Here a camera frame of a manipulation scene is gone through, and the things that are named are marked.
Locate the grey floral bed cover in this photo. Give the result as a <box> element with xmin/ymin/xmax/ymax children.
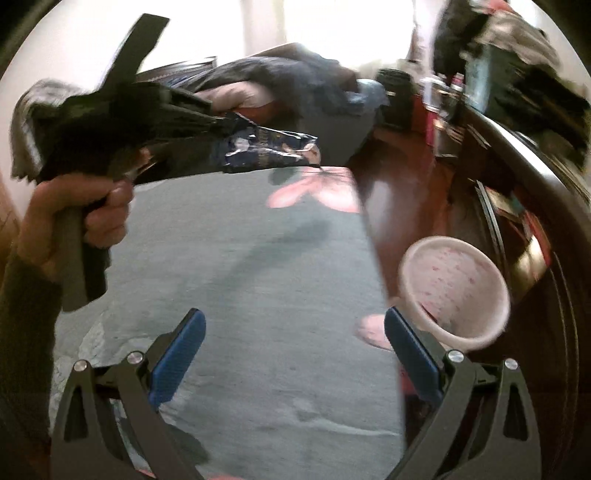
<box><xmin>51</xmin><ymin>168</ymin><xmax>405</xmax><ymax>479</ymax></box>

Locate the person left hand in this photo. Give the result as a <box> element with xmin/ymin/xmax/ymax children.
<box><xmin>16</xmin><ymin>173</ymin><xmax>133</xmax><ymax>283</ymax></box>

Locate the dark blue snack wrapper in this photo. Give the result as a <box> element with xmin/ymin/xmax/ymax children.
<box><xmin>219</xmin><ymin>127</ymin><xmax>322</xmax><ymax>173</ymax></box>

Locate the black suitcase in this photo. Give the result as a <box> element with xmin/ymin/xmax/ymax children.
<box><xmin>376</xmin><ymin>68</ymin><xmax>415</xmax><ymax>130</ymax></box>

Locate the pink speckled trash bin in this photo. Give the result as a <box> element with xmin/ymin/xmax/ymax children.
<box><xmin>398</xmin><ymin>236</ymin><xmax>511</xmax><ymax>353</ymax></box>

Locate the rumpled dark blanket pile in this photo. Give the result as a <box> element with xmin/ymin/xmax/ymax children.
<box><xmin>138</xmin><ymin>43</ymin><xmax>389</xmax><ymax>130</ymax></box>

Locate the dark clothes pile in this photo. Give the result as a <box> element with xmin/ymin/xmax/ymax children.
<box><xmin>432</xmin><ymin>1</ymin><xmax>590</xmax><ymax>168</ymax></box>

